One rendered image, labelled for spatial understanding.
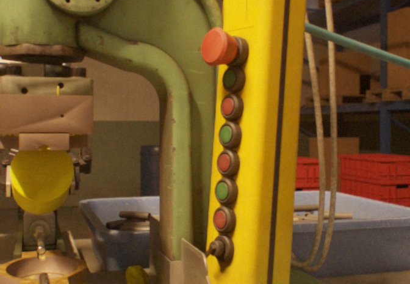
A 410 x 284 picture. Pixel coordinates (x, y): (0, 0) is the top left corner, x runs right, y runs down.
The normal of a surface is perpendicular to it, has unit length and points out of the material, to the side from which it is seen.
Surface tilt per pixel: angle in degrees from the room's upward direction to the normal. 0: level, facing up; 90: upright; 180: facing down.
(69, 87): 90
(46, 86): 90
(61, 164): 74
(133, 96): 90
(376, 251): 100
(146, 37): 90
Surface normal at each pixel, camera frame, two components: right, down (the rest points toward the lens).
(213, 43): -0.73, -0.11
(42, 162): 0.28, -0.27
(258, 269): 0.65, 0.00
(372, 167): -0.96, 0.00
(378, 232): 0.29, 0.18
